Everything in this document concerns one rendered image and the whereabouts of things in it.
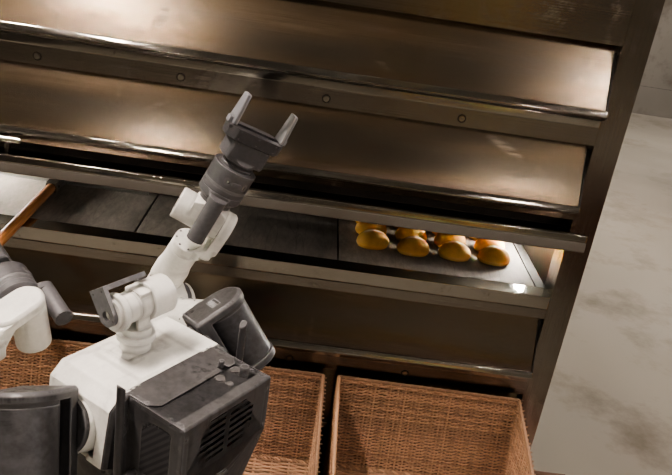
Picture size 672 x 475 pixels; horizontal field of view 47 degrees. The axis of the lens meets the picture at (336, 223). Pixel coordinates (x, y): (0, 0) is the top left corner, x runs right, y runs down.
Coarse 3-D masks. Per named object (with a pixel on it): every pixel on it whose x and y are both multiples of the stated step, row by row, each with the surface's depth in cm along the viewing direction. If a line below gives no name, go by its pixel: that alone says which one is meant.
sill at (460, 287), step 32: (0, 224) 211; (32, 224) 212; (64, 224) 216; (224, 256) 214; (256, 256) 215; (288, 256) 218; (416, 288) 217; (448, 288) 217; (480, 288) 217; (512, 288) 220; (544, 288) 224
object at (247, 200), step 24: (0, 168) 189; (24, 168) 189; (48, 168) 189; (120, 168) 202; (144, 168) 207; (168, 192) 191; (288, 192) 204; (312, 192) 208; (336, 216) 193; (360, 216) 193; (384, 216) 193; (456, 216) 206; (480, 216) 210; (504, 240) 195; (528, 240) 196; (552, 240) 196
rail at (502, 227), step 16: (0, 160) 188; (16, 160) 188; (32, 160) 189; (48, 160) 189; (112, 176) 190; (128, 176) 190; (144, 176) 190; (160, 176) 190; (256, 192) 191; (272, 192) 192; (336, 208) 193; (352, 208) 193; (368, 208) 193; (384, 208) 193; (464, 224) 194; (480, 224) 194; (496, 224) 194; (512, 224) 196; (576, 240) 196
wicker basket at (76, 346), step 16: (16, 352) 220; (48, 352) 221; (64, 352) 221; (0, 368) 221; (16, 368) 221; (32, 368) 222; (48, 368) 222; (16, 384) 222; (32, 384) 222; (48, 384) 222
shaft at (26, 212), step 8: (48, 184) 232; (40, 192) 226; (48, 192) 228; (32, 200) 220; (40, 200) 222; (24, 208) 214; (32, 208) 216; (16, 216) 209; (24, 216) 211; (8, 224) 204; (16, 224) 205; (0, 232) 199; (8, 232) 200; (0, 240) 196
